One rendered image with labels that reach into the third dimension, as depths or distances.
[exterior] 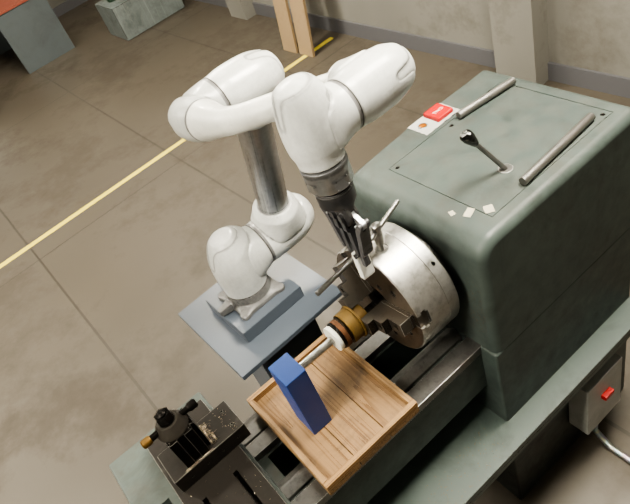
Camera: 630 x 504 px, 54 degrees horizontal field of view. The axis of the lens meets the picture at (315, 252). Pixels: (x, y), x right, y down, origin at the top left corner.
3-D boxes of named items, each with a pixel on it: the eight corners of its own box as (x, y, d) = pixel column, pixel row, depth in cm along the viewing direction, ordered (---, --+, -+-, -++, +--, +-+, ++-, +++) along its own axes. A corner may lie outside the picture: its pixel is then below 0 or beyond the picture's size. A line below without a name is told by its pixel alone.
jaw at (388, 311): (391, 289, 152) (424, 307, 143) (397, 304, 155) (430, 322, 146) (359, 317, 149) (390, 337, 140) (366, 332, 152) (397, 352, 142)
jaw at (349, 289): (376, 283, 158) (348, 247, 157) (383, 282, 153) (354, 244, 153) (344, 310, 155) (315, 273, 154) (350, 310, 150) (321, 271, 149)
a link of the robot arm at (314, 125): (318, 183, 104) (372, 140, 109) (285, 103, 95) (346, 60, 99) (282, 167, 112) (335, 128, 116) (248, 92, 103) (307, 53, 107)
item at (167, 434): (178, 405, 145) (173, 398, 143) (194, 425, 140) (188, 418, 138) (150, 428, 143) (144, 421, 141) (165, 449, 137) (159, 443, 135)
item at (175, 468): (231, 410, 159) (223, 399, 155) (251, 434, 152) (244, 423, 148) (165, 465, 153) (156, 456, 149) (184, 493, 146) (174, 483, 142)
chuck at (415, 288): (371, 284, 179) (351, 209, 156) (454, 346, 159) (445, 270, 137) (349, 304, 176) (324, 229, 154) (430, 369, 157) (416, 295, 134)
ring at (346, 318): (346, 292, 154) (319, 315, 151) (371, 310, 147) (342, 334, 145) (356, 316, 160) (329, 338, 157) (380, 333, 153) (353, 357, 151)
